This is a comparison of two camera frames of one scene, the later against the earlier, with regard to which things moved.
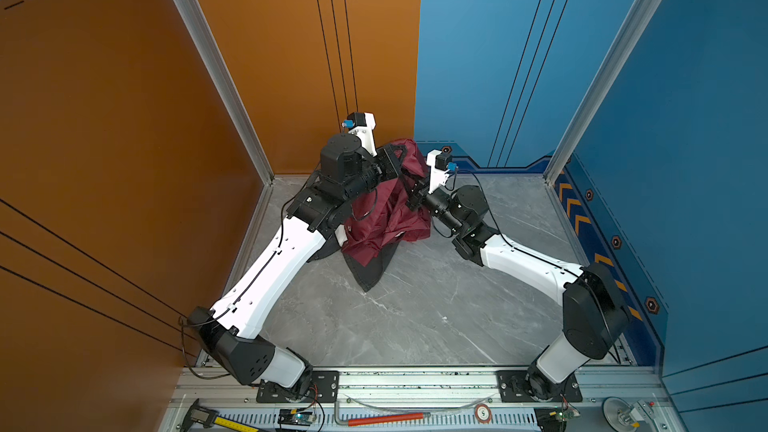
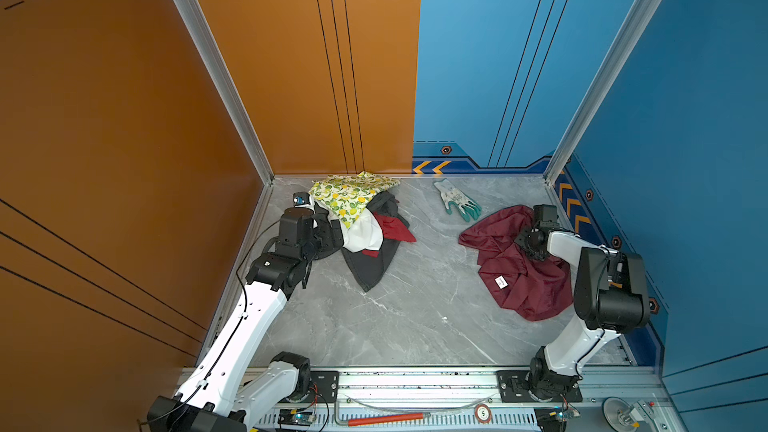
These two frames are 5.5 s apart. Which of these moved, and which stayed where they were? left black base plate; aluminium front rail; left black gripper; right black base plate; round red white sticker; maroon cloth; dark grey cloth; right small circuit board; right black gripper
Moved: right black gripper; maroon cloth; left black gripper
Stayed: dark grey cloth; left black base plate; right black base plate; aluminium front rail; round red white sticker; right small circuit board
